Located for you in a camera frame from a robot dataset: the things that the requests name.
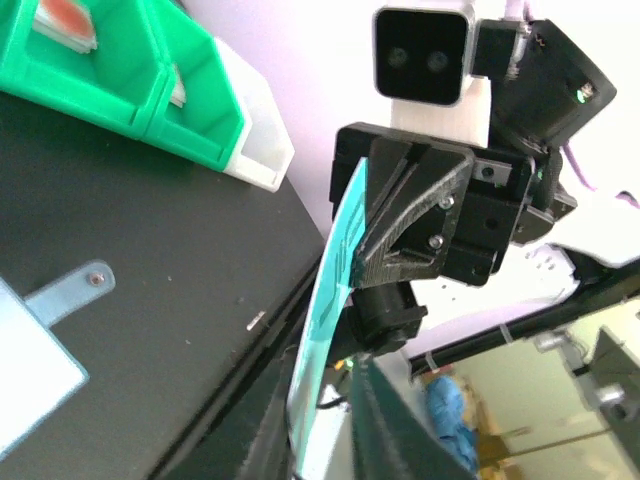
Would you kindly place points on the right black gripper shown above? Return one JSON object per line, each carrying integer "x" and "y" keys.
{"x": 437, "y": 208}

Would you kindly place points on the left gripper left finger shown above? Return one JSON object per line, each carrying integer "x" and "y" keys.
{"x": 270, "y": 455}

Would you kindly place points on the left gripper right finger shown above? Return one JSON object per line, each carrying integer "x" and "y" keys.
{"x": 388, "y": 440}

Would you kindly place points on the teal striped credit card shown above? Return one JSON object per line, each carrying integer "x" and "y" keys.
{"x": 330, "y": 292}

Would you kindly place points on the clear white bin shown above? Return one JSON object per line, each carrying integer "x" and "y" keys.
{"x": 264, "y": 150}

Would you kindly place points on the green bin compartment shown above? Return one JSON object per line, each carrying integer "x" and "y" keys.
{"x": 205, "y": 130}
{"x": 116, "y": 86}

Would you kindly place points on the white floral credit card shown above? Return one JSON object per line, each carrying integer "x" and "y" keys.
{"x": 178, "y": 95}

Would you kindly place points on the blue card holder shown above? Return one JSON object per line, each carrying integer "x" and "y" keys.
{"x": 38, "y": 374}

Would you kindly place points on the red striped credit card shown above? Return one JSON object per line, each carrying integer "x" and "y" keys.
{"x": 66, "y": 22}

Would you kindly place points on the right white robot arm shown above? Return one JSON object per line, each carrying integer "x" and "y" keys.
{"x": 543, "y": 90}

